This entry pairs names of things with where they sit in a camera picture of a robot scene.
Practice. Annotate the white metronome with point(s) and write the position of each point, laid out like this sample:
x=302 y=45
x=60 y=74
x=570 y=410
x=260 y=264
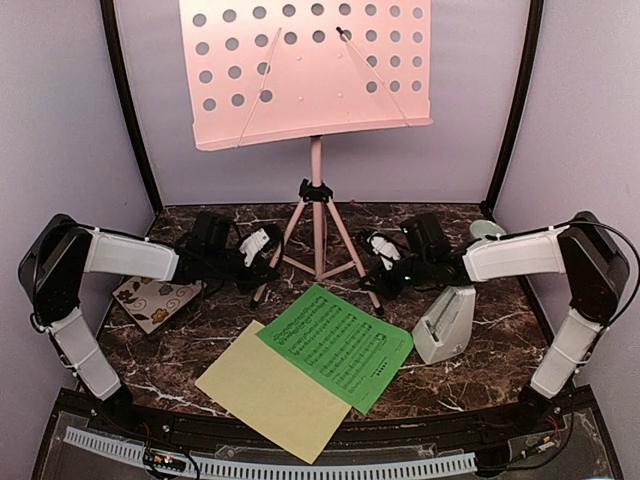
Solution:
x=444 y=331

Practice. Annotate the yellow paper sheet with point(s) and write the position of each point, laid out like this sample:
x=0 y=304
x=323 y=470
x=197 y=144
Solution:
x=251 y=373

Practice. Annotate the grey slotted cable duct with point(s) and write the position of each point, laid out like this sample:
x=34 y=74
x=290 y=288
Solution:
x=202 y=467

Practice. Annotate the small circuit board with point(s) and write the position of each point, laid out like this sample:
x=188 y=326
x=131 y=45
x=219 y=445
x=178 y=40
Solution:
x=163 y=462

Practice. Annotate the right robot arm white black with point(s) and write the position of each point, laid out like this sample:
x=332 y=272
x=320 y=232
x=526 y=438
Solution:
x=582 y=248

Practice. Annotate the floral square tile coaster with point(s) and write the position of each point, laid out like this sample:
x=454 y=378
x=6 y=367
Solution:
x=151 y=303

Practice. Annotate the black front rail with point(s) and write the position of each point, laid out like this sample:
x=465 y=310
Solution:
x=301 y=429

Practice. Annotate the pink perforated music stand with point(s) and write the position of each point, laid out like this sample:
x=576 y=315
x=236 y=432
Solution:
x=266 y=71

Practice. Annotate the left black frame post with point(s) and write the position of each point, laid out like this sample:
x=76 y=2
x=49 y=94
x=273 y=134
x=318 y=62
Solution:
x=128 y=109

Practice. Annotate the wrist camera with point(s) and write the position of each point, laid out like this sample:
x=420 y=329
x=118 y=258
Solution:
x=261 y=240
x=378 y=244

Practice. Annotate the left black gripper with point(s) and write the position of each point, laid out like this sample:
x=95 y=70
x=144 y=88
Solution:
x=259 y=266

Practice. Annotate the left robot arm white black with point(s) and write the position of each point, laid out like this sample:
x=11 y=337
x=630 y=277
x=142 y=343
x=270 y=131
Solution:
x=55 y=269

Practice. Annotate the pale green ceramic bowl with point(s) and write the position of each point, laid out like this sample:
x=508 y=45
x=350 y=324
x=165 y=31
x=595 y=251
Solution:
x=480 y=229

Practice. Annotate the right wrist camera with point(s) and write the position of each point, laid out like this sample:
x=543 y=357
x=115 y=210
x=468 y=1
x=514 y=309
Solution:
x=378 y=244

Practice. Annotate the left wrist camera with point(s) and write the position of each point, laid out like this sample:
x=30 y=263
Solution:
x=261 y=240

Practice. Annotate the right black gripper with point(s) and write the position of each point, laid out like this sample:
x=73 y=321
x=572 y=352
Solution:
x=388 y=288

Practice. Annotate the black frame post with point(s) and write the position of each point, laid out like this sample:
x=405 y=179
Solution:
x=128 y=109
x=514 y=119

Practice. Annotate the right black frame post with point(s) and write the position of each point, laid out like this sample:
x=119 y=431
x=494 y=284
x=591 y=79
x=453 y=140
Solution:
x=514 y=119

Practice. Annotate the green sheet music page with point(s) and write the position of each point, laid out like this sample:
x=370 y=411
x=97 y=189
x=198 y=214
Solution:
x=347 y=351

